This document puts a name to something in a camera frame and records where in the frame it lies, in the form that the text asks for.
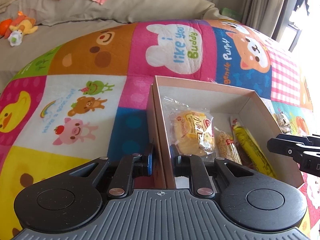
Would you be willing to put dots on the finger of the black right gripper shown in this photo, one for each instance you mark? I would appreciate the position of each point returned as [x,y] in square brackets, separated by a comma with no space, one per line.
[307,156]
[306,140]

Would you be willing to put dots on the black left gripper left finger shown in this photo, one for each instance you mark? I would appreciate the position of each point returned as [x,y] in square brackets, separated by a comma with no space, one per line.
[116,178]

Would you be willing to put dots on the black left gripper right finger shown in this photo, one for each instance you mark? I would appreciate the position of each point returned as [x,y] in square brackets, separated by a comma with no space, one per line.
[206,179]

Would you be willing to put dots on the sesame snack bar packet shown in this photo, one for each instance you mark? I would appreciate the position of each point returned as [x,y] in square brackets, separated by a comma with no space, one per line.
[226,146]

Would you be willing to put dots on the yellow snack packet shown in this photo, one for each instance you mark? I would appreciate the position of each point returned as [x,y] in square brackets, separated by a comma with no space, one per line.
[253,151]

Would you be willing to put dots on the bread bun yellow wrapper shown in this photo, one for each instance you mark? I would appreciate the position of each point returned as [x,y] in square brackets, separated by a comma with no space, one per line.
[189,129]

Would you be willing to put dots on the pink cardboard box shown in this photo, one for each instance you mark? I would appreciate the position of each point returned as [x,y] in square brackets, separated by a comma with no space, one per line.
[223,103]

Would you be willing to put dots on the swirl lollipop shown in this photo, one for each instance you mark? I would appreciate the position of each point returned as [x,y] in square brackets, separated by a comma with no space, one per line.
[246,161]

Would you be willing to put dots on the snack pile beside box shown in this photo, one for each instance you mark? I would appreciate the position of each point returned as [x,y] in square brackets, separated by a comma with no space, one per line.
[283,122]

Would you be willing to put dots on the colourful cartoon play mat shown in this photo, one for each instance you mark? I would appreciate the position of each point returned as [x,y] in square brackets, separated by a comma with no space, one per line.
[88,97]

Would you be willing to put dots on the beige curtain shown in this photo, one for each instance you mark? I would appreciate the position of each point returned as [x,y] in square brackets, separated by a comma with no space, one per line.
[262,15]

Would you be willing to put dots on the beige bed pillow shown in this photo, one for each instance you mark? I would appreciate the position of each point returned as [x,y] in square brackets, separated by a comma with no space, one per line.
[51,12]

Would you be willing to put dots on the orange yellow plush toy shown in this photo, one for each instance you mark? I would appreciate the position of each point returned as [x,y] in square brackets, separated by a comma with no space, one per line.
[15,30]

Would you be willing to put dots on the green box by wall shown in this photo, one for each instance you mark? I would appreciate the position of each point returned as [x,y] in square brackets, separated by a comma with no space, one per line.
[231,14]

